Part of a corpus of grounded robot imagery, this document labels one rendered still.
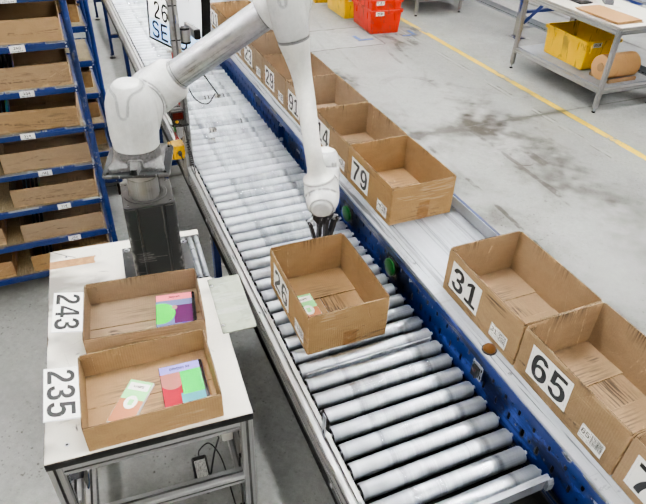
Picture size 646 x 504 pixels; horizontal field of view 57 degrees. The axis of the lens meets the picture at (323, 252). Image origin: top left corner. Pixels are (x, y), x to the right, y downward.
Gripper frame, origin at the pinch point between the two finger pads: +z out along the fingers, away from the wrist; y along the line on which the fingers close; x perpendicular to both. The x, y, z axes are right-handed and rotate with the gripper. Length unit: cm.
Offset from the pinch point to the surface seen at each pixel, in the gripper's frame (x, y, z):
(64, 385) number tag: 36, 95, -1
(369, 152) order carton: -40, -39, -14
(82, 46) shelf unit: -238, 65, -9
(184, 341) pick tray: 27, 59, 4
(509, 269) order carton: 40, -57, -3
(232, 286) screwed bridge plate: -1.2, 35.4, 10.2
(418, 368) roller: 59, -10, 11
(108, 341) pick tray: 20, 81, 2
